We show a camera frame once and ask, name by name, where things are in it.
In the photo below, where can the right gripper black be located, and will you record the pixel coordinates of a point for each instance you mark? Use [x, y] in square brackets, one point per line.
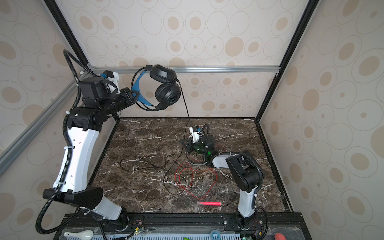
[189, 147]

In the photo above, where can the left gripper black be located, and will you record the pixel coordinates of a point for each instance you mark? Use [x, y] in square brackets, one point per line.
[128, 93]

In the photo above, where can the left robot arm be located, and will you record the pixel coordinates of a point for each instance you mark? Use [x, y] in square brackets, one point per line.
[97, 98]

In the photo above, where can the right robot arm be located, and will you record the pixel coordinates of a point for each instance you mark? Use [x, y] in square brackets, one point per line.
[246, 173]

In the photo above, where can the white red headphones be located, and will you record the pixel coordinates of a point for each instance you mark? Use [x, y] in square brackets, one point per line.
[196, 159]

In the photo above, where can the pink marker pen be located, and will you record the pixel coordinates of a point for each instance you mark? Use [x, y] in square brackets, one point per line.
[209, 203]

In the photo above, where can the blue round cap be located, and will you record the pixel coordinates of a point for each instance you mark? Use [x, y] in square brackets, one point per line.
[215, 235]

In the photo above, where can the red round object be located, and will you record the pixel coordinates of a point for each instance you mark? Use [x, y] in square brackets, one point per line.
[279, 236]

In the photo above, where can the white spoon-shaped tool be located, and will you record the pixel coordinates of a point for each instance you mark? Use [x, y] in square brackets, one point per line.
[84, 235]

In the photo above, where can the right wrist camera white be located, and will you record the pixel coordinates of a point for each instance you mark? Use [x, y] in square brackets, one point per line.
[196, 134]

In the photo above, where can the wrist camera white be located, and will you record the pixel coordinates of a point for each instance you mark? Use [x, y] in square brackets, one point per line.
[196, 134]
[112, 77]

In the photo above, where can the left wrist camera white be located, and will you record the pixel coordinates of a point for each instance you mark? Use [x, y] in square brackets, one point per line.
[112, 77]

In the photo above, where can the horizontal aluminium rail back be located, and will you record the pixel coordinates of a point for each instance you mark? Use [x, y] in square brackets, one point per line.
[197, 69]

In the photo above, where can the black frame post left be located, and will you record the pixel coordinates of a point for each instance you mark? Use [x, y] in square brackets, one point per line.
[78, 55]

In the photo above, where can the black frame post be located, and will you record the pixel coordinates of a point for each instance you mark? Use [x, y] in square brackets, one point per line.
[78, 55]
[302, 25]

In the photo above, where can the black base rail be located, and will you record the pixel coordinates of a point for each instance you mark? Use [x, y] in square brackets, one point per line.
[187, 226]

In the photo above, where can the aluminium rail left wall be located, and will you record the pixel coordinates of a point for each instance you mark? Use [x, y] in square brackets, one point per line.
[25, 138]

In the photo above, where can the black frame post right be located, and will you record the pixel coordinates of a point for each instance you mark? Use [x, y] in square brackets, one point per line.
[302, 25]

